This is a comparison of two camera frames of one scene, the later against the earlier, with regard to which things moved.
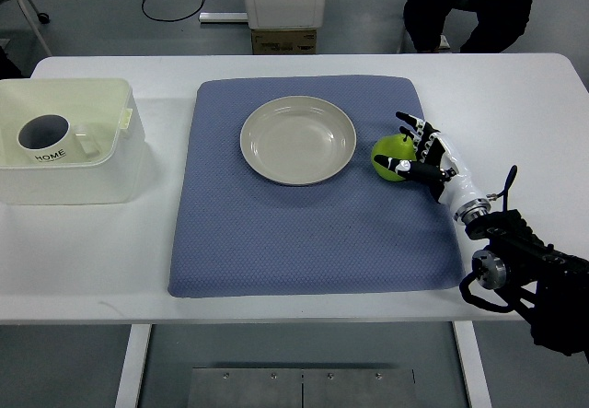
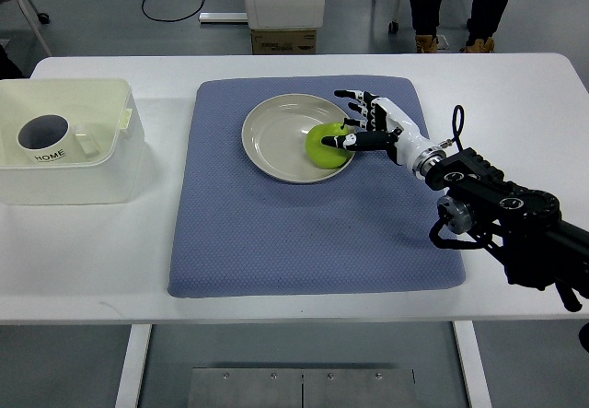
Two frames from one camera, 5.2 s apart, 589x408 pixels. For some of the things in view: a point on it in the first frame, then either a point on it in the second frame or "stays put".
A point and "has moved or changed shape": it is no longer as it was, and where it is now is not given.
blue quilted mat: [238, 234] stays put
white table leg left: [138, 344] stays put
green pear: [393, 145] has moved or changed shape
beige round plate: [297, 140] stays put
